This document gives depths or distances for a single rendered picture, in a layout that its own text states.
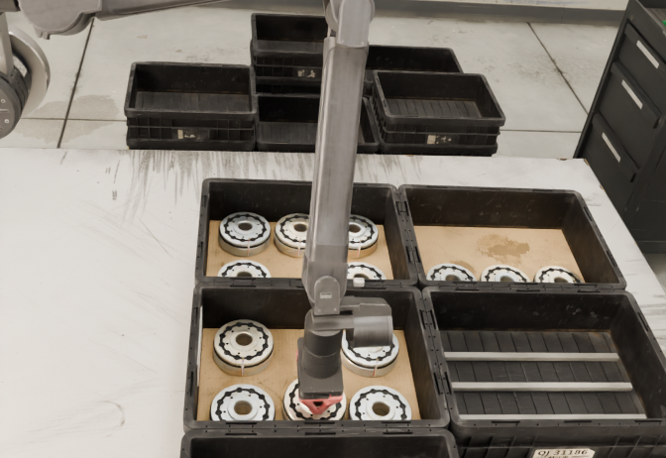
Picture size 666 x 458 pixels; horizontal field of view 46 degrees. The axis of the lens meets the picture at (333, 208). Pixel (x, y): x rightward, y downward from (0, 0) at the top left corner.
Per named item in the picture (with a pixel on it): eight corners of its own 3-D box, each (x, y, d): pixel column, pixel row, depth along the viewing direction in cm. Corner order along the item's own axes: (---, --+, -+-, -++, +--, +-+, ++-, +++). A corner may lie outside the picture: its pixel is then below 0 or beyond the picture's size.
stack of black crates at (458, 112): (367, 226, 276) (386, 117, 247) (356, 174, 298) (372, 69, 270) (477, 226, 282) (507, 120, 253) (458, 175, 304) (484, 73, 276)
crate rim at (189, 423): (181, 438, 115) (181, 428, 113) (193, 291, 138) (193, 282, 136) (449, 436, 120) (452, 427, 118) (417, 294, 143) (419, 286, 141)
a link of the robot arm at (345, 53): (324, -2, 113) (336, -10, 102) (364, 2, 114) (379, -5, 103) (298, 289, 119) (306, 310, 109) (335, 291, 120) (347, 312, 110)
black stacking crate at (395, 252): (195, 327, 144) (194, 283, 137) (203, 222, 167) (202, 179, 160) (407, 329, 149) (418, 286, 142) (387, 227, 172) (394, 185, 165)
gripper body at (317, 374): (337, 343, 126) (341, 313, 121) (343, 398, 119) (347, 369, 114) (296, 344, 125) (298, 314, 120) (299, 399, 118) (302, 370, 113)
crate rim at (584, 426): (449, 436, 120) (452, 427, 118) (417, 294, 143) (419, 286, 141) (695, 434, 125) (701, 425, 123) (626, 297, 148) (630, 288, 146)
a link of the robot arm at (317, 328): (303, 301, 115) (307, 332, 111) (350, 298, 116) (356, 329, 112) (301, 331, 119) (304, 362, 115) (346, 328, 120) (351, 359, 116)
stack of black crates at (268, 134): (252, 224, 270) (256, 143, 248) (249, 171, 293) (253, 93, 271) (367, 225, 276) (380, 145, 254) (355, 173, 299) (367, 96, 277)
